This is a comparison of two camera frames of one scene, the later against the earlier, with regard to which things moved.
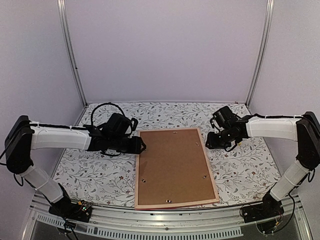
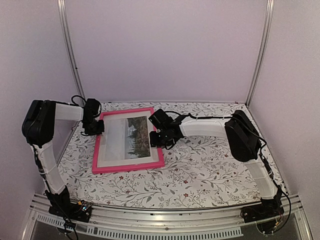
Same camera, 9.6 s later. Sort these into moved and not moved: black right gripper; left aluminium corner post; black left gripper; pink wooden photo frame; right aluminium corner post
Moved: black right gripper; black left gripper; pink wooden photo frame
Not moved: left aluminium corner post; right aluminium corner post
